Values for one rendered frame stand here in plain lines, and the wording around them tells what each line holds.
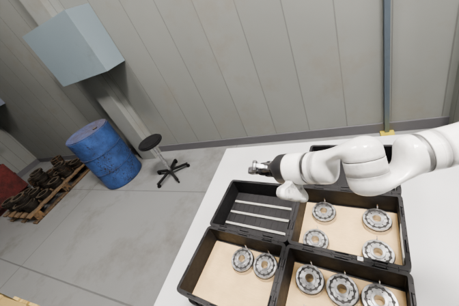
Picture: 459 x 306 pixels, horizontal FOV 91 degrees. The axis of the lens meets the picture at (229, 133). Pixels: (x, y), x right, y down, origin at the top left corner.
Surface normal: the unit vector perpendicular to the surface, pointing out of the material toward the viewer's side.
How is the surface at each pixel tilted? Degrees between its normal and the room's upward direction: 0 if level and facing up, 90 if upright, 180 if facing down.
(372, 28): 90
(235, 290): 0
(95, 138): 90
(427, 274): 0
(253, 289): 0
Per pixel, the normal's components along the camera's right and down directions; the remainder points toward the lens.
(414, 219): -0.36, -0.77
